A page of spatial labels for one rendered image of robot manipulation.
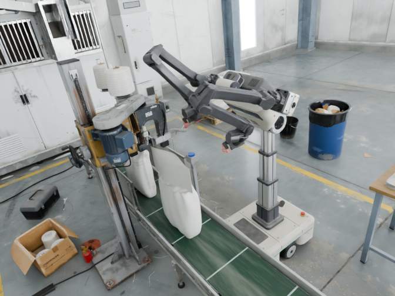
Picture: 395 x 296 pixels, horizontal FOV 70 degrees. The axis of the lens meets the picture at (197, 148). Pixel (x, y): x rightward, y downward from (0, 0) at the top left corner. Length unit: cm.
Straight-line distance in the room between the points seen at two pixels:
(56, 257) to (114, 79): 179
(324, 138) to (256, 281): 221
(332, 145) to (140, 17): 408
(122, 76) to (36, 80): 295
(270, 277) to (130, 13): 501
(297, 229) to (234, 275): 74
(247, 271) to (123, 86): 145
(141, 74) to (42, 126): 220
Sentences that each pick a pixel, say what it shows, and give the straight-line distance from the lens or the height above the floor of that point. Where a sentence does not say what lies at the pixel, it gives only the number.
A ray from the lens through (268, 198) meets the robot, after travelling 235.
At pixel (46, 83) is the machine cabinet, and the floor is 115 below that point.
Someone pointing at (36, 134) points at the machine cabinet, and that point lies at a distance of 484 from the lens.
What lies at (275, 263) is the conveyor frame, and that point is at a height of 39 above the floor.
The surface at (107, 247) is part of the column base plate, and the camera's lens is 299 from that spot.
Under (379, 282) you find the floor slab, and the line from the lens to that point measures 269.
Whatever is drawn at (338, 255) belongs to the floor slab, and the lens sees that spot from 277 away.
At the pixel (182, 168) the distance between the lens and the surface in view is 190.
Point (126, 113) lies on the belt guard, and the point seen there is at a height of 140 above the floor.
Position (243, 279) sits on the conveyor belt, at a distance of 205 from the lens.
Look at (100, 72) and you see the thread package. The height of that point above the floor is 165.
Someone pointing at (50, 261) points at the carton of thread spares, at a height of 13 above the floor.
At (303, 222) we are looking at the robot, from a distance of 259.
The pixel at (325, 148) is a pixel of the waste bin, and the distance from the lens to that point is 383.
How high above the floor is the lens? 203
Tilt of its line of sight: 29 degrees down
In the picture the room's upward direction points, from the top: 8 degrees counter-clockwise
